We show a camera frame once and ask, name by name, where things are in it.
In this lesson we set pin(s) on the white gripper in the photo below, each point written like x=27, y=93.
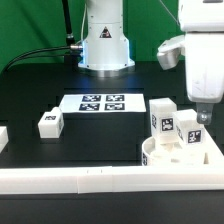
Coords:
x=204, y=68

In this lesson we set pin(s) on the white marker sheet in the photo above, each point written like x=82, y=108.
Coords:
x=102, y=103

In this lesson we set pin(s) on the white U-shaped fence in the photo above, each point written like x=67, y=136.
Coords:
x=175, y=177

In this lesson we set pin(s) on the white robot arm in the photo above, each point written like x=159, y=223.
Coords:
x=105, y=48

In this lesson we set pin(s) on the black vertical pole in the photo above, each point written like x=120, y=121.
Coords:
x=69, y=59

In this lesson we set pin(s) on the white round stool seat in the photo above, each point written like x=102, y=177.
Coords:
x=171, y=154

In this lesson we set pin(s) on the white block left edge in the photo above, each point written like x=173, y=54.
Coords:
x=3, y=137

